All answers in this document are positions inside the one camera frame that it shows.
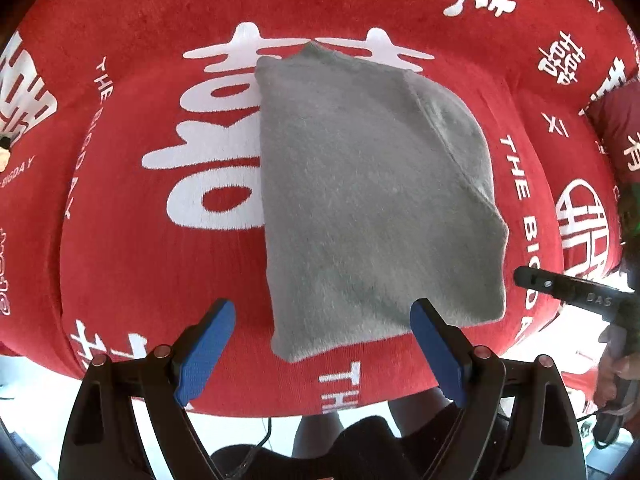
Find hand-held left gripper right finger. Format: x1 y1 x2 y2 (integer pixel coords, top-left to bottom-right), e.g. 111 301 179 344
410 298 587 480

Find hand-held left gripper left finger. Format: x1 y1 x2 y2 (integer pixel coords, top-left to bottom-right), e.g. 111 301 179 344
59 299 237 480

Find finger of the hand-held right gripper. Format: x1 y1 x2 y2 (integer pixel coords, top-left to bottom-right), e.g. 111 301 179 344
514 266 632 322

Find grey knit garment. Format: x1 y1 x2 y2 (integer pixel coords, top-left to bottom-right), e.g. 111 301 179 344
254 42 510 363

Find person's right hand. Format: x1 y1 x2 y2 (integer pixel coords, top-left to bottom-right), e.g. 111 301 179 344
596 324 635 411

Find person's bare leg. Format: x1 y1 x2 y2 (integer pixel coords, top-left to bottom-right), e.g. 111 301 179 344
386 387 453 438
291 414 346 461

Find red printed blanket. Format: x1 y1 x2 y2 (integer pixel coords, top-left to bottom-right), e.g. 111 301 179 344
0 0 640 417

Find person's black shorts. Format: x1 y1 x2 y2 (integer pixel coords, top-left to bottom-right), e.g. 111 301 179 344
209 412 511 480

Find red printed pillow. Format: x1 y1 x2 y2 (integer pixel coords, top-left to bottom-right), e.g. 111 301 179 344
582 80 640 188

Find black cable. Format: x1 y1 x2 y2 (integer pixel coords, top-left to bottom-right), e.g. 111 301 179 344
220 416 273 478

